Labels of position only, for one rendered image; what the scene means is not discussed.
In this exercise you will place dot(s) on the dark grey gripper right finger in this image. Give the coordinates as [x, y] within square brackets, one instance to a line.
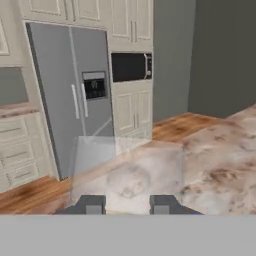
[163, 201]

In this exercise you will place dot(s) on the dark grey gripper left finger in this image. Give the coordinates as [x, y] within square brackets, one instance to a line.
[91, 201]

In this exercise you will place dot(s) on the clear glass pitcher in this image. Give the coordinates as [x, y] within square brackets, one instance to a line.
[133, 166]

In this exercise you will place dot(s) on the cream drawer cabinet run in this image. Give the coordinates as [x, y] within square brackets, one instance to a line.
[20, 150]

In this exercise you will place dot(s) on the tall cream cupboard run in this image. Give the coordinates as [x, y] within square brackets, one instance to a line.
[131, 106]

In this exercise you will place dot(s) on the silver double-door fridge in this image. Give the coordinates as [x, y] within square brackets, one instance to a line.
[60, 100]

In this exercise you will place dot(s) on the black built-in microwave oven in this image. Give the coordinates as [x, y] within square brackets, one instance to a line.
[128, 67]

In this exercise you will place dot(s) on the cream wall cupboard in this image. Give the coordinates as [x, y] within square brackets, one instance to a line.
[8, 33]

